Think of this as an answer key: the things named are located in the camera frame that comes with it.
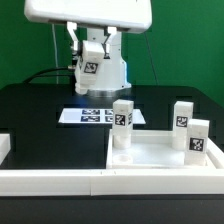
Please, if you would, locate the sheet of fiducial markers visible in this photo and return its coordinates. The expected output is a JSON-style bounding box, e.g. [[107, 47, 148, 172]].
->
[[59, 108, 145, 124]]

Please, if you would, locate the white fence wall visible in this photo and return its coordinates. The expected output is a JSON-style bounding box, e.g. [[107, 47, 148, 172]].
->
[[207, 140, 224, 169], [0, 169, 224, 196], [0, 134, 11, 165]]

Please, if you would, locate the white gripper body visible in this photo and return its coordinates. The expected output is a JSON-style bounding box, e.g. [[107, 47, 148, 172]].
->
[[24, 0, 152, 33]]

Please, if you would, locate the white square table top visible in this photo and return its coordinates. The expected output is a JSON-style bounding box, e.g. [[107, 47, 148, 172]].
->
[[106, 130, 215, 169]]

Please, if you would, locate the grey hanging cable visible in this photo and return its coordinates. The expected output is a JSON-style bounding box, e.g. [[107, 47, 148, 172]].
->
[[50, 23, 60, 84]]

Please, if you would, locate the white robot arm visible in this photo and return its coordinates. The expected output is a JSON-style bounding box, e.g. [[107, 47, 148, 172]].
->
[[24, 0, 152, 95]]

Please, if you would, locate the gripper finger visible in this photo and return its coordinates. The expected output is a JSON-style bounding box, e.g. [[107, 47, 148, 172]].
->
[[102, 27, 117, 59], [66, 22, 81, 57]]

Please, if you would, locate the white right fence wall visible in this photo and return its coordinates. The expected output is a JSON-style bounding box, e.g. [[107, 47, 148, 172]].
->
[[207, 140, 224, 169]]

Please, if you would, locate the white front fence wall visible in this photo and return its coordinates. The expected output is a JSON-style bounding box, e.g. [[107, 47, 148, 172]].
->
[[0, 169, 224, 196]]

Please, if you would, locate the white left fence wall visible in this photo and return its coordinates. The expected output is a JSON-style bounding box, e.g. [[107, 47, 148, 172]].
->
[[0, 134, 11, 165]]

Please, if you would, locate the black cable bundle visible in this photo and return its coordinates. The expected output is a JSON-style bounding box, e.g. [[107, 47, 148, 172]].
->
[[22, 66, 78, 84]]

